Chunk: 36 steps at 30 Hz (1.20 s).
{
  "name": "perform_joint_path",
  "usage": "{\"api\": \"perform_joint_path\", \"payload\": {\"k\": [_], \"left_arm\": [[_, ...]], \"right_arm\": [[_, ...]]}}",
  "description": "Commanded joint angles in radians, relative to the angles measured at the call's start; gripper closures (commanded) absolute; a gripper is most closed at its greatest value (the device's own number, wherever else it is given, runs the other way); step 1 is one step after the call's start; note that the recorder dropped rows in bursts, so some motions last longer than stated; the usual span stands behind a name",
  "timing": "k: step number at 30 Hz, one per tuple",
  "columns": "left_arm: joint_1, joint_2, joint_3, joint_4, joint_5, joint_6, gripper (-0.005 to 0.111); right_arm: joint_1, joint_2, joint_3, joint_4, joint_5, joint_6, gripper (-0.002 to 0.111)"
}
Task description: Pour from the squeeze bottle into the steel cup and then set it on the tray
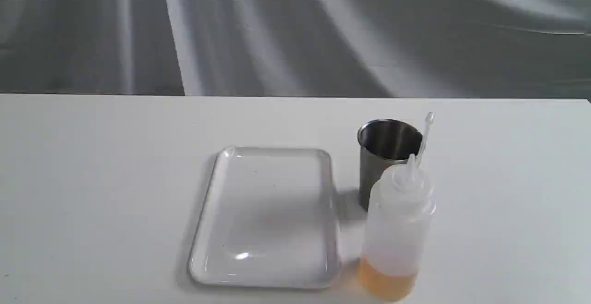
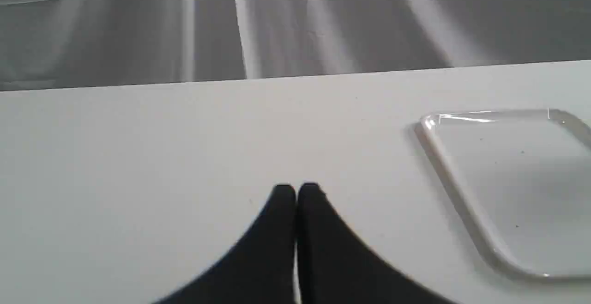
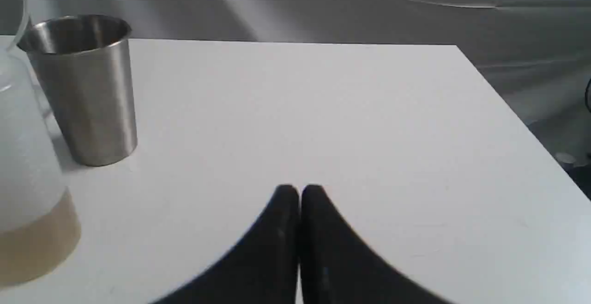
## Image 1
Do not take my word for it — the translucent squeeze bottle amber liquid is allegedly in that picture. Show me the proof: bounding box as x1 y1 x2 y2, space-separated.
357 112 436 302

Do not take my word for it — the stainless steel cup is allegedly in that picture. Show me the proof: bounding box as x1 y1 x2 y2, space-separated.
357 119 423 212

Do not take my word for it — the white plastic tray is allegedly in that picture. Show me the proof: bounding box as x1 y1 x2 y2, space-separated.
188 146 340 290

